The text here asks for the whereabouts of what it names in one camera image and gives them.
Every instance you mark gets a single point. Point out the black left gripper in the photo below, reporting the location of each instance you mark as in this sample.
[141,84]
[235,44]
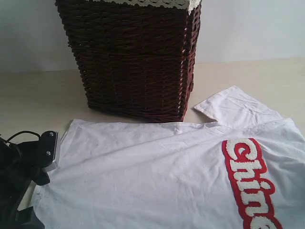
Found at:
[17,171]

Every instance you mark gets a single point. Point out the white t-shirt red lettering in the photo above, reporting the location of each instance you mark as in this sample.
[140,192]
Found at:
[243,170]

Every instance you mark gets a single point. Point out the dark brown wicker basket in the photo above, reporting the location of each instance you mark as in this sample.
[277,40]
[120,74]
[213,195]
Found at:
[133,64]

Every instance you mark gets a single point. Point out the cream lace basket liner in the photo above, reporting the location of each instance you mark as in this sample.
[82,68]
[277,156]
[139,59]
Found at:
[168,6]

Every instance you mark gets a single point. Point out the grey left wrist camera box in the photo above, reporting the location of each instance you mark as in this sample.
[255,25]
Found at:
[48,151]

